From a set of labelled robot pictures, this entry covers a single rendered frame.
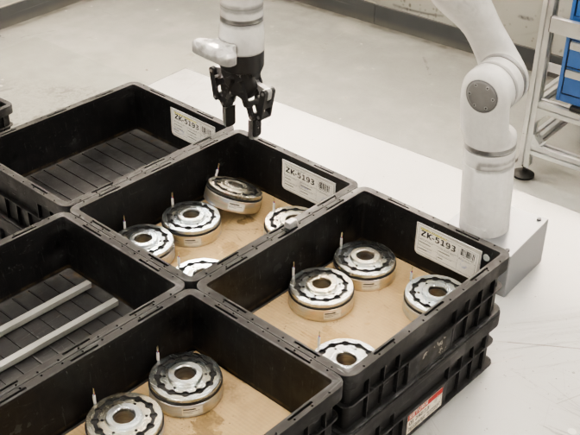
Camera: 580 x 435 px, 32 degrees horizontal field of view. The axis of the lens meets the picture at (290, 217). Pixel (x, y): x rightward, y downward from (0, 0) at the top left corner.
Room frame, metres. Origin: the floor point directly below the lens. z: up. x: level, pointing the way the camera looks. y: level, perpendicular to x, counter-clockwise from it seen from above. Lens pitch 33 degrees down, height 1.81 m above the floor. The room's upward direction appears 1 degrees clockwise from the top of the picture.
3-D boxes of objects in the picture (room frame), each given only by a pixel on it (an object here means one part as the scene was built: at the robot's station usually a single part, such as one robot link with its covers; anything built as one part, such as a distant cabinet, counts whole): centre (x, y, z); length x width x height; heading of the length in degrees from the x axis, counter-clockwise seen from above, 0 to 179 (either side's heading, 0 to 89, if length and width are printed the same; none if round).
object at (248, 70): (1.53, 0.08, 1.11); 0.08 x 0.08 x 0.09
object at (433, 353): (1.23, -0.10, 0.87); 0.40 x 0.30 x 0.11; 138
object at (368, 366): (1.23, -0.10, 0.92); 0.40 x 0.30 x 0.02; 138
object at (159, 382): (1.06, 0.14, 0.86); 0.10 x 0.10 x 0.01
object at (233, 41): (1.52, 0.10, 1.18); 0.11 x 0.09 x 0.06; 137
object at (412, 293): (1.26, -0.23, 0.86); 0.10 x 0.10 x 0.01
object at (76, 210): (1.43, 0.12, 0.92); 0.40 x 0.30 x 0.02; 138
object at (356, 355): (1.09, -0.08, 0.86); 0.05 x 0.05 x 0.01
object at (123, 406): (0.97, 0.21, 0.86); 0.05 x 0.05 x 0.01
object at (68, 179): (1.63, 0.34, 0.87); 0.40 x 0.30 x 0.11; 138
